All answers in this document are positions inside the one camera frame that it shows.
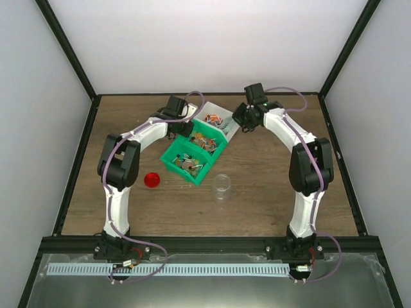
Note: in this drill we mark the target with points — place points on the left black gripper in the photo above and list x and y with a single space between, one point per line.
186 132

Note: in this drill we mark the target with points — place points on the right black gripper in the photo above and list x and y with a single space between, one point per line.
236 116

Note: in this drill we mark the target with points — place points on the green candy bin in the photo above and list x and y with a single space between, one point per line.
209 140
187 160

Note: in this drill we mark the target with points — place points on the white candy bin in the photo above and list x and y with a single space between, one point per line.
213 115

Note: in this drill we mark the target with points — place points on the red round lid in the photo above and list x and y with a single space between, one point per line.
152 180

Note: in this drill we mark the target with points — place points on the clear plastic cup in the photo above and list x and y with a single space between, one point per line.
221 187

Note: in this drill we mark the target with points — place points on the light blue slotted scoop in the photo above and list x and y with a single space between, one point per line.
227 125

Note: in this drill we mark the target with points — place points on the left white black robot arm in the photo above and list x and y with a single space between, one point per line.
118 166

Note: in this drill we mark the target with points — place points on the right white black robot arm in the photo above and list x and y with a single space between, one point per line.
311 163

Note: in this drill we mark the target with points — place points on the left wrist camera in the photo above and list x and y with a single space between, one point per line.
189 110

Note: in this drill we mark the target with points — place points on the black frame post right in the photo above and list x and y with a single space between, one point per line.
353 38

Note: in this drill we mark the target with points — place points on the black frame post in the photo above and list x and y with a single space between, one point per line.
66 46
353 38

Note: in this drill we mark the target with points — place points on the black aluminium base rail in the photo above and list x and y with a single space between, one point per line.
273 248

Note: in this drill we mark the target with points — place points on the black frame post left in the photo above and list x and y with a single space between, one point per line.
66 46

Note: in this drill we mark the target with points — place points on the light blue slotted cable duct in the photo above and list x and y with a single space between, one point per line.
170 270

